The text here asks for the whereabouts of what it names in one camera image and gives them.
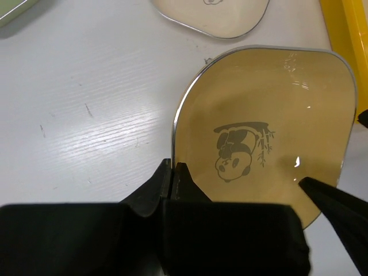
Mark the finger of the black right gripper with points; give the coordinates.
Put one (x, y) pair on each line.
(347, 215)
(362, 117)

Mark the green panda plate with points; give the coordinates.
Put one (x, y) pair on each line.
(11, 9)

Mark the cream panda plate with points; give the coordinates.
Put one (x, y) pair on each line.
(222, 19)

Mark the yellow plastic bin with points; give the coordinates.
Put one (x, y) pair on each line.
(346, 23)

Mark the yellow panda plate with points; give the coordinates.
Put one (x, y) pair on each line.
(256, 120)

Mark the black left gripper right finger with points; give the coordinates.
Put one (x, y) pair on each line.
(201, 237)

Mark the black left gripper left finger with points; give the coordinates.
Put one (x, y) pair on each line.
(99, 238)

